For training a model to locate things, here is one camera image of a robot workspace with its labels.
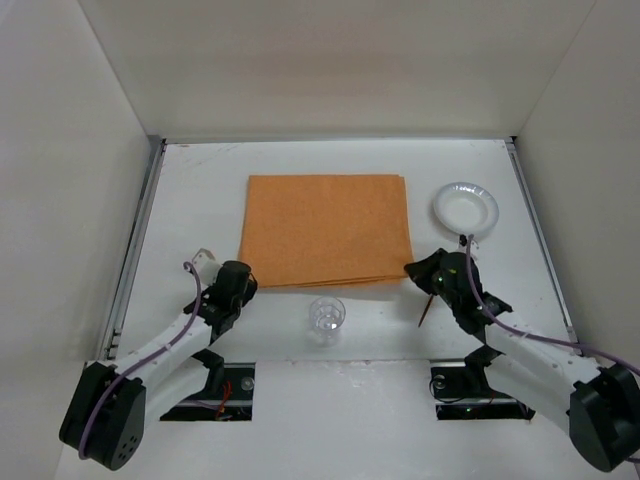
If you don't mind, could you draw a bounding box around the white paper plate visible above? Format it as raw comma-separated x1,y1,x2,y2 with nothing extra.
433,182,500,237

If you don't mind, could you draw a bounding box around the orange cloth napkin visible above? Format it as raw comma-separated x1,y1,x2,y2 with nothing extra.
239,174,413,288

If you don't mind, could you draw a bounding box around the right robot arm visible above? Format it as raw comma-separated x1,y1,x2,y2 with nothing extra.
404,249,639,472

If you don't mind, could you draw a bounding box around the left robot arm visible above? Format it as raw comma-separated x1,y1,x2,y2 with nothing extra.
58,260,258,471

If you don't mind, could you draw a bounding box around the copper spoon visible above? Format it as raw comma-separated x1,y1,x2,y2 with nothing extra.
418,295,435,328

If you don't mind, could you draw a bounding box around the clear plastic cup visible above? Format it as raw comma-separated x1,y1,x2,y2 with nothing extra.
309,297,346,347

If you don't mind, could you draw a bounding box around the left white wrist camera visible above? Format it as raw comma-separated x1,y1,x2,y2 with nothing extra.
191,248,221,284

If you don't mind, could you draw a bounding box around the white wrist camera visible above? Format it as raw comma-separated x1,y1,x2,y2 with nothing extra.
191,248,221,284
458,235,479,251

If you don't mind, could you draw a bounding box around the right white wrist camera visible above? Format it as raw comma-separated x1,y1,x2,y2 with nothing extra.
458,235,479,251

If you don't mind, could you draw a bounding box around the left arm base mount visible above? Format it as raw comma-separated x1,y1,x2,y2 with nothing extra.
160,363,256,423

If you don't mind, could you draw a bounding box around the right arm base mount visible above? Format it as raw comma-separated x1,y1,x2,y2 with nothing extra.
428,362,536,421

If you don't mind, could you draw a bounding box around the right aluminium table rail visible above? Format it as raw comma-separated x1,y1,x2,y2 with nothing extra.
505,137,578,341

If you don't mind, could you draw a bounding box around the aluminium table rail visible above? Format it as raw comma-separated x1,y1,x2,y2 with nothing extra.
96,135,166,360
505,137,578,341

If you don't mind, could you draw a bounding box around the left aluminium table rail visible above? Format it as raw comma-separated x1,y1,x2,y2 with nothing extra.
96,135,166,360

